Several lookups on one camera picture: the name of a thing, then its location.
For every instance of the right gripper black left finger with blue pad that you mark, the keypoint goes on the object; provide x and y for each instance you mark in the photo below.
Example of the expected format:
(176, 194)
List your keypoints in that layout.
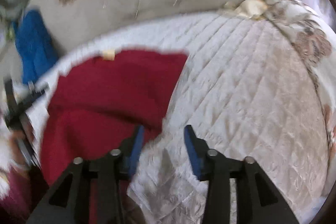
(91, 183)

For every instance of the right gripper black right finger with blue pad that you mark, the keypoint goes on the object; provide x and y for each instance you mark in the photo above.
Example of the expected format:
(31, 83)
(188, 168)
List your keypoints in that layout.
(258, 199)

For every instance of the dark red sweater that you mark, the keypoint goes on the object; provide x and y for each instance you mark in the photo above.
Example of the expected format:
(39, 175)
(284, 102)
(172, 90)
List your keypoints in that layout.
(100, 102)

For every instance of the blue quilted cushion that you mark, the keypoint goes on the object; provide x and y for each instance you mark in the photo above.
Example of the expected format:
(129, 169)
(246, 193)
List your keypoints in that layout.
(34, 45)

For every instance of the white quilted bedspread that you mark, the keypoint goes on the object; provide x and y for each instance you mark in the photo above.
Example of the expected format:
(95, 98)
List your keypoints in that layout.
(244, 90)

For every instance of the floral patterned duvet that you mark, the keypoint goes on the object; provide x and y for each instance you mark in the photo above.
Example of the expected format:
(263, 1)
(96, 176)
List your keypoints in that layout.
(314, 41)

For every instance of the cream crumpled cloth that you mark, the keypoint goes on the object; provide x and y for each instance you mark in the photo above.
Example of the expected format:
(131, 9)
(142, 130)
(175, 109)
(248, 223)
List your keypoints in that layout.
(250, 9)

